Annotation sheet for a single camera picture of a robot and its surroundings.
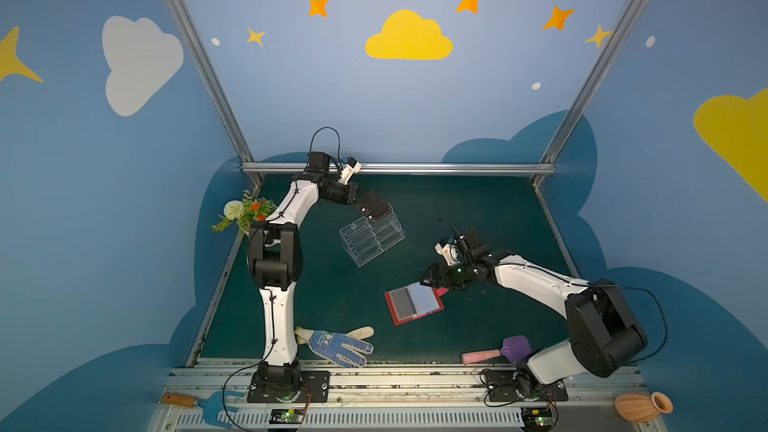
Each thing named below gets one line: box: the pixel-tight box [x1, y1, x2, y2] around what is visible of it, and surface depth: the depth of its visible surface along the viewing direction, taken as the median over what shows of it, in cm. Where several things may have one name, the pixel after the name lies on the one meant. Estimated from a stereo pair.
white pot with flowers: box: [212, 190, 277, 236], surface depth 94 cm
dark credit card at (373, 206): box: [357, 190, 391, 221], surface depth 99 cm
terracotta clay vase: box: [615, 391, 673, 422], surface depth 65 cm
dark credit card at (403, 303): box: [389, 286, 418, 321], surface depth 90 cm
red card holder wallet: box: [384, 282, 449, 326], surface depth 90 cm
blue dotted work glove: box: [295, 326, 374, 367], surface depth 82 cm
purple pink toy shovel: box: [461, 335, 532, 364], surface depth 80 cm
